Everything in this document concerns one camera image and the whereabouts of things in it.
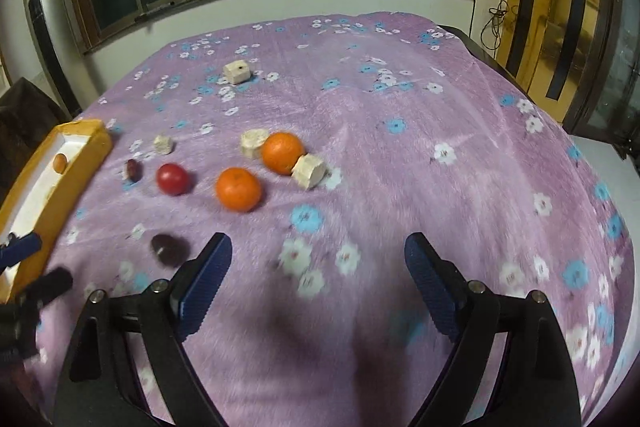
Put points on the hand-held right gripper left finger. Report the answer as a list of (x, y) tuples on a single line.
[(207, 287)]

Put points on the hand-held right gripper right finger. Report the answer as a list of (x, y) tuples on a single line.
[(430, 287)]

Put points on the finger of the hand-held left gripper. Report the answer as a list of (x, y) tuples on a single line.
[(20, 249), (47, 284)]

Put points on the yellow tray with white inside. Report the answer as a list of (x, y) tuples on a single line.
[(75, 187)]

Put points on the red tomato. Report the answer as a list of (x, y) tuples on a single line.
[(172, 179)]

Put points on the dark red jujube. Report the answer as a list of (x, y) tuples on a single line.
[(132, 169)]

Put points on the large beige cut chunk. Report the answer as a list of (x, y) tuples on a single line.
[(308, 172), (254, 143)]

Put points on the small orange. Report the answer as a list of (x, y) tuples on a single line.
[(60, 163)]

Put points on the purple floral blanket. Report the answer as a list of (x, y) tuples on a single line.
[(400, 147)]

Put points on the small beige cut chunk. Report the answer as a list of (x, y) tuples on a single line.
[(162, 143)]

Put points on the beige chunk with dark spot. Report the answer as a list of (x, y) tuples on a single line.
[(236, 72)]

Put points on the silver standing air conditioner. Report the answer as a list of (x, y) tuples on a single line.
[(42, 32)]

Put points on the gold wardrobe with dark stripes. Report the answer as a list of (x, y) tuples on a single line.
[(550, 7)]

